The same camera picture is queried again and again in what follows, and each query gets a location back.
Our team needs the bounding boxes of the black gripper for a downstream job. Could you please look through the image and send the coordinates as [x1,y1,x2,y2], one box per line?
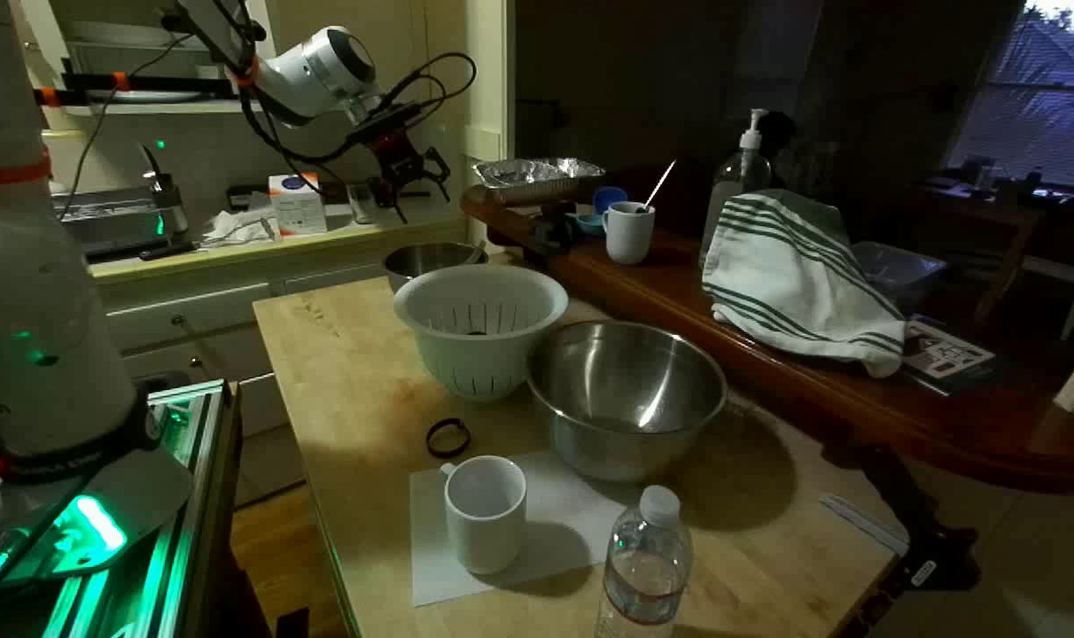
[362,113,458,224]

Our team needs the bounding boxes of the aluminium foil tray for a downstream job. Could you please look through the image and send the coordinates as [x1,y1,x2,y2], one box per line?
[469,156,609,197]

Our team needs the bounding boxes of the white ceramic bowl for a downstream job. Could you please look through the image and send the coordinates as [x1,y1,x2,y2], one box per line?
[389,262,573,403]

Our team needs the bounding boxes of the white cup holding stirrer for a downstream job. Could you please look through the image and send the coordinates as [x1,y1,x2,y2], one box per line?
[602,197,658,269]

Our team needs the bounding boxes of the white stirrer stick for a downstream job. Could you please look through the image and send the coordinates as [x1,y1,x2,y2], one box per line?
[640,156,680,212]

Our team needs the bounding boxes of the black rod with orange clips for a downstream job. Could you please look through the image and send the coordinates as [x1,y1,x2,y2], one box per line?
[35,68,259,107]

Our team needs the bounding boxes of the white cabinet drawers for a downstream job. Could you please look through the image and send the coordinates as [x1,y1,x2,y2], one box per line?
[100,260,387,505]

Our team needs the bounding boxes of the grey metal appliance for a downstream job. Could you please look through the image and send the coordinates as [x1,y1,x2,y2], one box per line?
[53,186,165,266]

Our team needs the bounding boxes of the large stainless steel mixing bowl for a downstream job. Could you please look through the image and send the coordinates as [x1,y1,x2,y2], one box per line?
[524,318,731,486]

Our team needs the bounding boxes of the clear soap pump bottle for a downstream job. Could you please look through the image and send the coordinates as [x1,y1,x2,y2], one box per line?
[701,107,775,260]

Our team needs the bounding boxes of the plain white mug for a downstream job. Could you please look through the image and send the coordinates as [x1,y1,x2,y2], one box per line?
[434,455,530,581]

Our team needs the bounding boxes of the white paper sheet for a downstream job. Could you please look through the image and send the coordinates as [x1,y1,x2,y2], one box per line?
[406,457,627,609]

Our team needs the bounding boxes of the green striped white towel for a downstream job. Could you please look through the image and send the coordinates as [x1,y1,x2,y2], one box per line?
[698,186,911,383]

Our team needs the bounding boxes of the dark brown wooden counter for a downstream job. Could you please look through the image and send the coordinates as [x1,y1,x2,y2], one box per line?
[459,185,1074,495]

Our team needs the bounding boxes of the clear plastic water bottle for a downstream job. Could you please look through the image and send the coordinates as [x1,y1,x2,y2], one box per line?
[590,482,694,638]

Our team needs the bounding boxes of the clear plastic container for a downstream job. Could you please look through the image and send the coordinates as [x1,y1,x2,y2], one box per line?
[851,236,951,315]

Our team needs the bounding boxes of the printed magazine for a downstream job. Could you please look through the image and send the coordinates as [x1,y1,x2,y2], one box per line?
[900,315,998,397]

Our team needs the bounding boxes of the wooden desk under window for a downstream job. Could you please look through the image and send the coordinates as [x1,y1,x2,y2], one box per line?
[911,172,1074,347]

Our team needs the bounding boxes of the window with dusk view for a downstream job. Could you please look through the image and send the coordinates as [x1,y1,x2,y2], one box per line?
[938,0,1074,196]

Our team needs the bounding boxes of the narrow orange arm strap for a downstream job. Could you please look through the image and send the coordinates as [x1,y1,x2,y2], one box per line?
[231,60,265,98]

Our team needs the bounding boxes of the black elastic ring band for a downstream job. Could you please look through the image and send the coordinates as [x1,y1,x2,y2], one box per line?
[420,413,473,463]

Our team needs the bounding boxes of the wide orange arm strap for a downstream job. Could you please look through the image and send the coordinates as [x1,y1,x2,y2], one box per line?
[0,156,55,190]

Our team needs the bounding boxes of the green-lit aluminium robot frame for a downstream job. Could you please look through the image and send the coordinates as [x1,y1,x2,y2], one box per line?
[0,375,244,638]

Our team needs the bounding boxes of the black clamp mount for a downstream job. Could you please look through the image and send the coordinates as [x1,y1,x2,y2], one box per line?
[824,439,983,595]

